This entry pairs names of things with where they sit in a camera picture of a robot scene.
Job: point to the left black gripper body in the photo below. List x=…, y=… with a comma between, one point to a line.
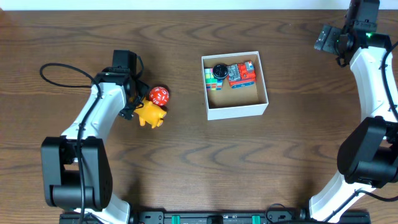
x=132, y=104

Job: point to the red polyhedral letter ball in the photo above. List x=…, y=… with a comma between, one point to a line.
x=159, y=96

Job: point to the orange toy dog figure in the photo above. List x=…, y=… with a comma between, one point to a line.
x=150, y=113

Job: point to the colourful puzzle cube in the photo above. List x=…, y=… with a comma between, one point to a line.
x=211, y=82

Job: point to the black round wheel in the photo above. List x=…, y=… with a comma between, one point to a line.
x=220, y=71

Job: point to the red and grey toy truck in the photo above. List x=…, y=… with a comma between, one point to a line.
x=241, y=74

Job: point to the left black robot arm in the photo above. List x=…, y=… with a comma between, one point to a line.
x=75, y=168

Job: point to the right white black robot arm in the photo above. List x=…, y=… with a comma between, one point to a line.
x=367, y=159

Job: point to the white cardboard box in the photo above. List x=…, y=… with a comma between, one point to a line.
x=235, y=103

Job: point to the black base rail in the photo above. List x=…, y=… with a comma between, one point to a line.
x=273, y=216

